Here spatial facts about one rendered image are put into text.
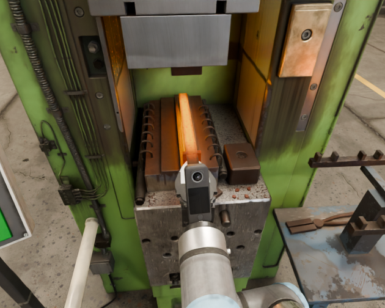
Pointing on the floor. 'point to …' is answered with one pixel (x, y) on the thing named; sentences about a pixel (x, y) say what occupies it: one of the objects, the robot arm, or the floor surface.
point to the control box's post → (10, 281)
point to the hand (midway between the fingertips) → (192, 161)
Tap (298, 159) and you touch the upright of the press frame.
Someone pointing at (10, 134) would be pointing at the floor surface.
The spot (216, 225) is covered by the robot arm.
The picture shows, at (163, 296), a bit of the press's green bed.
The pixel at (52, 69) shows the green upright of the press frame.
